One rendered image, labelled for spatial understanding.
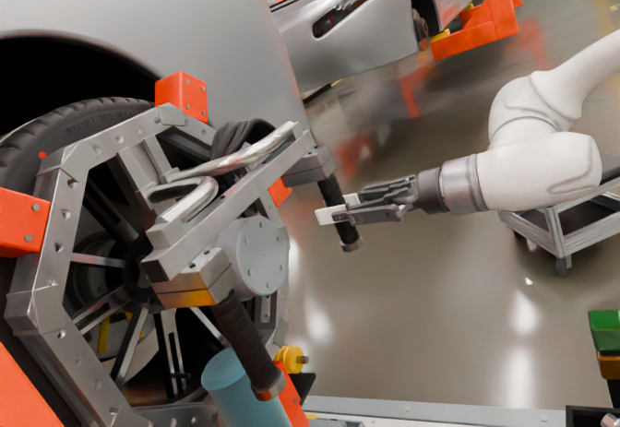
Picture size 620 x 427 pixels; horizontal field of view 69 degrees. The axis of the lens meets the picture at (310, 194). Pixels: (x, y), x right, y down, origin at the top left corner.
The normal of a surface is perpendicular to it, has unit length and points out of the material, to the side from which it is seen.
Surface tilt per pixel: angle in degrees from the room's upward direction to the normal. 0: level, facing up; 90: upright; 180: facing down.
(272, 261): 90
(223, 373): 0
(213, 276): 90
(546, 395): 0
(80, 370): 90
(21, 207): 90
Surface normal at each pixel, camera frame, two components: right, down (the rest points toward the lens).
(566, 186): -0.17, 0.59
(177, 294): -0.39, 0.45
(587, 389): -0.37, -0.87
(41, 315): 0.84, -0.18
